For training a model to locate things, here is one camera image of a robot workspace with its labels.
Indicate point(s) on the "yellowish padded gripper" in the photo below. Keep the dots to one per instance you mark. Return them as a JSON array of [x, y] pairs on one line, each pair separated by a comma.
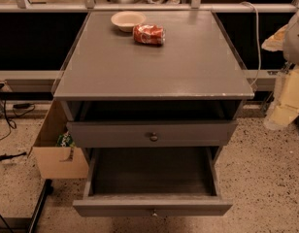
[[295, 44]]

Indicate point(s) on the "grey drawer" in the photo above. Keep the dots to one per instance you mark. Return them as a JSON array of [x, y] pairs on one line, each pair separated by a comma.
[[154, 124], [152, 182]]

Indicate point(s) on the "grey top drawer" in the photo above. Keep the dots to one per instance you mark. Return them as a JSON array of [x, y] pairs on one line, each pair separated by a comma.
[[154, 124]]

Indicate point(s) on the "grey drawer cabinet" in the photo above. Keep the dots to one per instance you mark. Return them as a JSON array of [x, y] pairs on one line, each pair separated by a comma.
[[194, 63]]

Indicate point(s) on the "crushed red soda can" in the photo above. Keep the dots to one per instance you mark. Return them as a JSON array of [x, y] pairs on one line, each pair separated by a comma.
[[149, 34]]

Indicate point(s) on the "beige bowl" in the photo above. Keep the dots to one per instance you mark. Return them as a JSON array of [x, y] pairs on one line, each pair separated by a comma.
[[127, 20]]

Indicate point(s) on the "green snack bag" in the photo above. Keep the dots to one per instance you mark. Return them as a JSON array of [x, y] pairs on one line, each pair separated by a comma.
[[65, 140]]

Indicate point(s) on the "cardboard box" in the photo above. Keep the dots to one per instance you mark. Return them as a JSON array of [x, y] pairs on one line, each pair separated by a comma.
[[55, 159]]

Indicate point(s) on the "black power adapter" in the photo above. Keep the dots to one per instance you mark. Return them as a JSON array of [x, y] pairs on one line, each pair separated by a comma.
[[21, 106]]

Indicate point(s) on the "black metal frame base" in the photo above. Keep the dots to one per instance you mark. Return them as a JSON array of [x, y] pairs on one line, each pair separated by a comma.
[[27, 224]]

